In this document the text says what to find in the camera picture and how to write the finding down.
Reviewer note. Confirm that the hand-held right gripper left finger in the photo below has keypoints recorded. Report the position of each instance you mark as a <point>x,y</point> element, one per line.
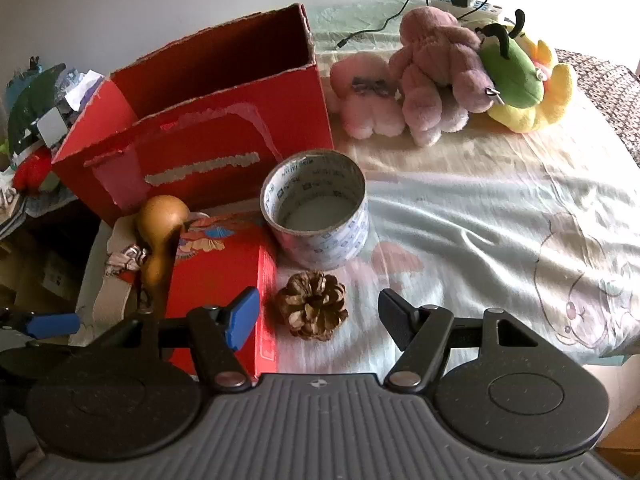
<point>242,317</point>

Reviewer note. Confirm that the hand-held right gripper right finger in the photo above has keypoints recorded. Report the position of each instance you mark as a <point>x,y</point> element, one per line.
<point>394,316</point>

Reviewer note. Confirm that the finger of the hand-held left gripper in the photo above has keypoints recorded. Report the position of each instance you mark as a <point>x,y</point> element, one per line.
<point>52,325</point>

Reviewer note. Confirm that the small red flowered box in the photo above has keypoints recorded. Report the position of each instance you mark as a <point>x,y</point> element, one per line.
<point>215,270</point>

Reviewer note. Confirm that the brown pine cone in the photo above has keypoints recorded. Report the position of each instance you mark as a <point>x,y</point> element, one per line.
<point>312,305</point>

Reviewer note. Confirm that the brown gourd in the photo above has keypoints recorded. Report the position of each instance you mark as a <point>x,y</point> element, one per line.
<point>157,217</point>

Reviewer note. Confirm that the large red cardboard box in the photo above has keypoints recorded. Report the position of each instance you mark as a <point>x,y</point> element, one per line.
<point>200,150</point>

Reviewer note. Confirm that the red plush toy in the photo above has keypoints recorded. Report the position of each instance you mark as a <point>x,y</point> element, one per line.
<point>32,170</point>

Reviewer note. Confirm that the white square card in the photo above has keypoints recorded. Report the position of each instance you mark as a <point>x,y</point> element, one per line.
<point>52,127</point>

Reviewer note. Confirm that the light pink plush toy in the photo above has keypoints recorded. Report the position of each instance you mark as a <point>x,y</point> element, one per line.
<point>367,110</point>

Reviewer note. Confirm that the crumpled white papers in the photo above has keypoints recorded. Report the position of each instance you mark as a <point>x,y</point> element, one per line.
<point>82,87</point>

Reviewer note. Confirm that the mauve pink teddy bear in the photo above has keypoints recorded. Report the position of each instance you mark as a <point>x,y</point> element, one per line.
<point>430,60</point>

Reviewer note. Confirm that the yellow plush toy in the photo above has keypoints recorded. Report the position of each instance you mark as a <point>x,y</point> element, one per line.
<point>555,95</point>

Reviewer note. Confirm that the dark patterned blanket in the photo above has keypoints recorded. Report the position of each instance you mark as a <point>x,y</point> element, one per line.
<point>610,90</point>

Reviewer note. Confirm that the white power strip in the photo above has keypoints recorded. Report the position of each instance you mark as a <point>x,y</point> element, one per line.
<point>487,8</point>

